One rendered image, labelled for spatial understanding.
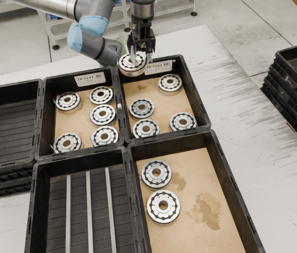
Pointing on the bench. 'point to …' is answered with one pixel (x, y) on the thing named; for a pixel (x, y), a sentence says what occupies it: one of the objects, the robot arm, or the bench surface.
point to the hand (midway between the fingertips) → (140, 60)
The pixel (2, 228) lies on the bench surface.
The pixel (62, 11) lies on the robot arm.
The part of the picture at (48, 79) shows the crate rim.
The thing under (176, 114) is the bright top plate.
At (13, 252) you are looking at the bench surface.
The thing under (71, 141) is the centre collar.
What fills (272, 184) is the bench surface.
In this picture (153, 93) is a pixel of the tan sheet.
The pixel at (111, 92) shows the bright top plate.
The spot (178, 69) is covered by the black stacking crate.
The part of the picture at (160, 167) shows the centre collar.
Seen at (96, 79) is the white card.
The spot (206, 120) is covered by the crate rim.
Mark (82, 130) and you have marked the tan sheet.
